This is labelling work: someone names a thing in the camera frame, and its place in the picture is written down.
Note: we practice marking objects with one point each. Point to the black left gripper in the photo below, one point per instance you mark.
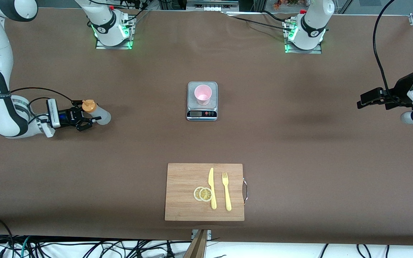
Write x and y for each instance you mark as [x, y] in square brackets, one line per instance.
[399, 90]

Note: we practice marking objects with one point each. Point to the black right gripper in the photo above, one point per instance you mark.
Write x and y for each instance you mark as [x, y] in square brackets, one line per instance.
[69, 117]

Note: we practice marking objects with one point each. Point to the translucent orange-capped sauce bottle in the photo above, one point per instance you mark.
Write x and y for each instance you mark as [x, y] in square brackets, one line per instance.
[102, 116]

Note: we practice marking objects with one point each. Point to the pink plastic cup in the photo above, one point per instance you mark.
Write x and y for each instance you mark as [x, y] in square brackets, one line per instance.
[203, 95]

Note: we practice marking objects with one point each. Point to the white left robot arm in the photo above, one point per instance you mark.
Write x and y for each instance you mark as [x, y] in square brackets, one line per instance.
[312, 25]

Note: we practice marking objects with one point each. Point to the brown table cover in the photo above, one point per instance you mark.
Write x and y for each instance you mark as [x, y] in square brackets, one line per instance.
[84, 179]

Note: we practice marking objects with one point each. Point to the silver digital kitchen scale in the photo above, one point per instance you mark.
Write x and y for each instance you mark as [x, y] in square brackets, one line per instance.
[201, 114]

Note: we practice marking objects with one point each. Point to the wooden cutting board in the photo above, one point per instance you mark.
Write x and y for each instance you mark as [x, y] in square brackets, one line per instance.
[181, 193]

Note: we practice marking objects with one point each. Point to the yellow lemon slice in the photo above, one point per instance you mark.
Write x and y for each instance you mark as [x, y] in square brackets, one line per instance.
[196, 194]
[205, 194]

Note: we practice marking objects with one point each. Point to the yellow plastic knife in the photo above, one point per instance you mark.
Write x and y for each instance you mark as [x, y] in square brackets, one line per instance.
[212, 190]

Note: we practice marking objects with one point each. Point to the yellow plastic fork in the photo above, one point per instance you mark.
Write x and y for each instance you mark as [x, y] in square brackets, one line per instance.
[227, 195]

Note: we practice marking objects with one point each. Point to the grey power strip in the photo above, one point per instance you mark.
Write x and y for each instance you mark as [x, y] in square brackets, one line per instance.
[228, 3]

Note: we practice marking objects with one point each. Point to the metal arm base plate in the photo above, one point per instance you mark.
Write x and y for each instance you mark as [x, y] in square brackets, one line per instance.
[301, 51]
[115, 47]

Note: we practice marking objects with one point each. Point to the small metal bracket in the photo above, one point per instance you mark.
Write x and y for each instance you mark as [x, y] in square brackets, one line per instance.
[209, 233]

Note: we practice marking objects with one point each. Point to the wooden post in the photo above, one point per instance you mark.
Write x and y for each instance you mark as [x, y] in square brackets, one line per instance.
[197, 247]

